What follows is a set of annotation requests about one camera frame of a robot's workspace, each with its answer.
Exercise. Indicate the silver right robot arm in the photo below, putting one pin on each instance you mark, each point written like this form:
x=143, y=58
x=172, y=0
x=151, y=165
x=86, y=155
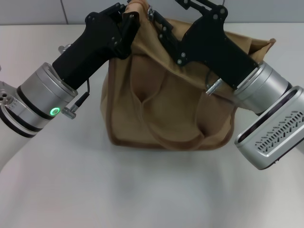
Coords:
x=261, y=90

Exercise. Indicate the khaki canvas food bag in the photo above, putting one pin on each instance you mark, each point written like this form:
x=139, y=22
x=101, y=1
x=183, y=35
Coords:
x=171, y=109

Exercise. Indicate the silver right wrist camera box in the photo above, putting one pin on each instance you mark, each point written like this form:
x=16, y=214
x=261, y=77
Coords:
x=273, y=137

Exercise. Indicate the silver metal zipper slider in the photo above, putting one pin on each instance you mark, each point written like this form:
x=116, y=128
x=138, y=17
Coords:
x=150, y=12

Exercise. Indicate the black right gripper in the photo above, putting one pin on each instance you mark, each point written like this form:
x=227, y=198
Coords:
x=213, y=45

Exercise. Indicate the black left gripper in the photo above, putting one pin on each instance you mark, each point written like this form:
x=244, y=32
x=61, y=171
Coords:
x=90, y=52

